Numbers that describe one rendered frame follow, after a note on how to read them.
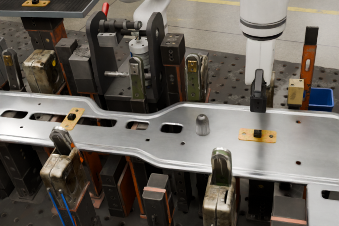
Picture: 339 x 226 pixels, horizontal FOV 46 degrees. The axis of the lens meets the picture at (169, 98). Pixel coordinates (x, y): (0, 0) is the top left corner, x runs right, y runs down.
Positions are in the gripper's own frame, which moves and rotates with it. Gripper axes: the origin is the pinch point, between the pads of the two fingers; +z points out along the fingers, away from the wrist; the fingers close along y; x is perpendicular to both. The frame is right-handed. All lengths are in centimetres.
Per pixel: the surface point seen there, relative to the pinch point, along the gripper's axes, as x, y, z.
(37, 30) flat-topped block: -70, -30, 3
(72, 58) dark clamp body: -52, -16, 4
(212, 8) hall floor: -58, -270, 112
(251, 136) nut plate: -1.3, 0.9, 11.6
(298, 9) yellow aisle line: 18, -271, 112
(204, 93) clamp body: -15.2, -15.4, 12.6
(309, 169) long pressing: 10.9, 8.7, 11.9
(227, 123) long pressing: -7.4, -3.3, 11.9
